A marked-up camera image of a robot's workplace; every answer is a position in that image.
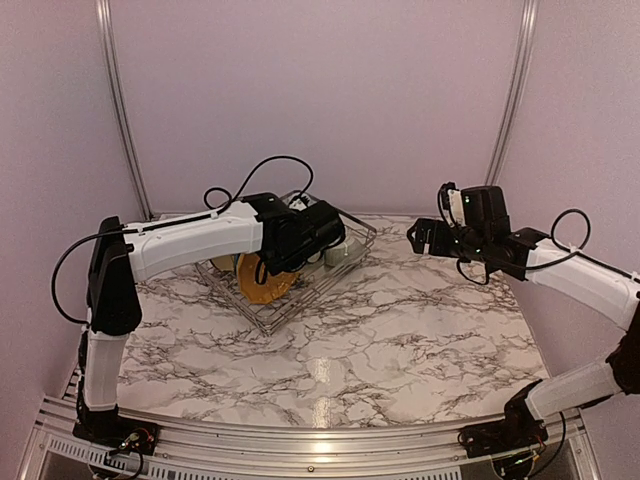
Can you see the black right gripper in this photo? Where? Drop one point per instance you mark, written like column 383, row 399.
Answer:
column 423, row 225

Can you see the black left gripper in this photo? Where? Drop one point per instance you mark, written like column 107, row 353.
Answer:
column 271, row 263

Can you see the yellow polka dot plate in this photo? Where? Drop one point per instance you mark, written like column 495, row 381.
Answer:
column 257, row 285

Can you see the grey green patterned bowl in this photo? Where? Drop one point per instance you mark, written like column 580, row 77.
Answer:
column 344, row 252

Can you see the beige bird pattern plate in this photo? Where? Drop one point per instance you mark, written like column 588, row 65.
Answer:
column 226, row 263

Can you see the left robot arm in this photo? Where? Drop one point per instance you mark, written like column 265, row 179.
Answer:
column 125, row 255

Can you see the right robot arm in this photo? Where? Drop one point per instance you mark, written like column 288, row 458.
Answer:
column 474, row 226

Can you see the dark teal dotted bowl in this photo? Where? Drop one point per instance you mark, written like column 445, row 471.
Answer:
column 317, row 258

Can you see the wire dish rack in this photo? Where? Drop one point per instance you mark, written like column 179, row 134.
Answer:
column 313, row 283

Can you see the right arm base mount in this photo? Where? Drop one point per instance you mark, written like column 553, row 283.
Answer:
column 497, row 437

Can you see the front aluminium rail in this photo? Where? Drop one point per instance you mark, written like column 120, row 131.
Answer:
column 191, row 449

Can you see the right aluminium frame post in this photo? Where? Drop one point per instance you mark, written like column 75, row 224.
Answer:
column 515, row 91

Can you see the aluminium frame post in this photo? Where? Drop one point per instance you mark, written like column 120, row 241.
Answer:
column 515, row 91
column 108, row 42

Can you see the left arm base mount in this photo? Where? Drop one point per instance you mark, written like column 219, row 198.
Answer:
column 119, row 433

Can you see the left aluminium frame post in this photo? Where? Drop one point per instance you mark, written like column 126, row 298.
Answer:
column 108, row 42

